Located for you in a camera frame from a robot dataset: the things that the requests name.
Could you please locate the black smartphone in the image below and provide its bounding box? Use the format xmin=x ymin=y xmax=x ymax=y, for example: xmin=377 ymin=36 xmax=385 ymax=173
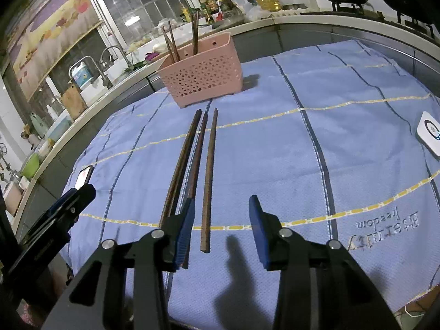
xmin=74 ymin=164 xmax=94 ymax=189

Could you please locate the row of sauce bottles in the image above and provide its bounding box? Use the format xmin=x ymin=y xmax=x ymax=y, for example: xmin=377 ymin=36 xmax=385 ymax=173
xmin=180 ymin=0 xmax=241 ymax=24

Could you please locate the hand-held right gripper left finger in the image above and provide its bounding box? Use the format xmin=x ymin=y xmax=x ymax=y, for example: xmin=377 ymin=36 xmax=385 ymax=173
xmin=41 ymin=197 xmax=196 ymax=330

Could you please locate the small wooden cutting board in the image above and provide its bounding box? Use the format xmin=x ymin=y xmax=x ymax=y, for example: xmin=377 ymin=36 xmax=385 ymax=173
xmin=60 ymin=84 xmax=88 ymax=121

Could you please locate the blue checked cloth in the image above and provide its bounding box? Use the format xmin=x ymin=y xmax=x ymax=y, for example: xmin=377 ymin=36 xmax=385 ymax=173
xmin=60 ymin=39 xmax=440 ymax=330

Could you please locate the barred window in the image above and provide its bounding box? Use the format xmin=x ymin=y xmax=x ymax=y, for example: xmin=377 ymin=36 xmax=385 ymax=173
xmin=82 ymin=0 xmax=200 ymax=47

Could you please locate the black gas stove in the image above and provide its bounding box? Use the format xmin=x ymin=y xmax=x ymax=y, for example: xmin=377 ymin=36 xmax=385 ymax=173
xmin=301 ymin=2 xmax=439 ymax=40

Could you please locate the curved steel faucet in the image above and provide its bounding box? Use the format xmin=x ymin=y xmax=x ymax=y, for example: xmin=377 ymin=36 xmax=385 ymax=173
xmin=100 ymin=45 xmax=131 ymax=67

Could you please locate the pale green kettle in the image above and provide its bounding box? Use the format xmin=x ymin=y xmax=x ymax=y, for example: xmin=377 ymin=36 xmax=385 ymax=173
xmin=30 ymin=112 xmax=49 ymax=138

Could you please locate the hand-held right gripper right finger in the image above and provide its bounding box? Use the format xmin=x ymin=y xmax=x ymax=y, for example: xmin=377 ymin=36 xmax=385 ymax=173
xmin=248 ymin=194 xmax=401 ymax=330

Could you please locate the green bowl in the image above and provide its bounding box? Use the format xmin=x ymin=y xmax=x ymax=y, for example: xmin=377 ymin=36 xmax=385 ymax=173
xmin=21 ymin=153 xmax=40 ymax=177

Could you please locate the fruit-printed window blind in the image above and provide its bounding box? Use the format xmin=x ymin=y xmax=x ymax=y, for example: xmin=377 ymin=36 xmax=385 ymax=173
xmin=5 ymin=0 xmax=105 ymax=102

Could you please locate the angular steel faucet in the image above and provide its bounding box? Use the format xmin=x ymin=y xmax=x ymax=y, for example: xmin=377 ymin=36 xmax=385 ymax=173
xmin=69 ymin=56 xmax=112 ymax=89

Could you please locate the light blue plastic container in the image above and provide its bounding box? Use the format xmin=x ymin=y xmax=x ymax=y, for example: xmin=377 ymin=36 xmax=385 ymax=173
xmin=46 ymin=115 xmax=71 ymax=141

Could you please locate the egg tray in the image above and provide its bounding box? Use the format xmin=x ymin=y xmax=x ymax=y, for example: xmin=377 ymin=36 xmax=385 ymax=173
xmin=271 ymin=5 xmax=308 ymax=16

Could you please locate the blue-label detergent jug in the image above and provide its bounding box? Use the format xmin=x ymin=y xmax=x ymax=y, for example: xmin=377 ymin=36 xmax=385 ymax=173
xmin=70 ymin=62 xmax=93 ymax=88

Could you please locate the clear plastic bag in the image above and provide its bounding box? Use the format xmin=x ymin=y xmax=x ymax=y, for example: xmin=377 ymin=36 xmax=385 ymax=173
xmin=246 ymin=5 xmax=272 ymax=21

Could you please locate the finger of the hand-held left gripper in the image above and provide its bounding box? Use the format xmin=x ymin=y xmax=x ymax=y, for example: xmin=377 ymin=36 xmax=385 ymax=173
xmin=46 ymin=188 xmax=82 ymax=223
xmin=6 ymin=183 xmax=96 ymax=276

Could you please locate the steel basin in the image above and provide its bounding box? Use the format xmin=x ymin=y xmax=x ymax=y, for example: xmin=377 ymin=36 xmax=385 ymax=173
xmin=210 ymin=16 xmax=243 ymax=31

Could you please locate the white rounded control device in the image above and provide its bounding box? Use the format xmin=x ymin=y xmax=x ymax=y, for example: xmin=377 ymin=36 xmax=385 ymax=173
xmin=415 ymin=111 xmax=440 ymax=160

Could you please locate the white plastic jug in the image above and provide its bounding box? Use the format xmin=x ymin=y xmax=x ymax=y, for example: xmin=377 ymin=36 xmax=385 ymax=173
xmin=230 ymin=0 xmax=255 ymax=13

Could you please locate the green leafy vegetable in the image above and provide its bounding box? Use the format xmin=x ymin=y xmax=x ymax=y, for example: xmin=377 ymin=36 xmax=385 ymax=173
xmin=120 ymin=60 xmax=148 ymax=73

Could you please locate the pink perforated plastic basket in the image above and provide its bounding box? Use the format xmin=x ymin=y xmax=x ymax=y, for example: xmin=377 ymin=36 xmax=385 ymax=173
xmin=156 ymin=32 xmax=243 ymax=109

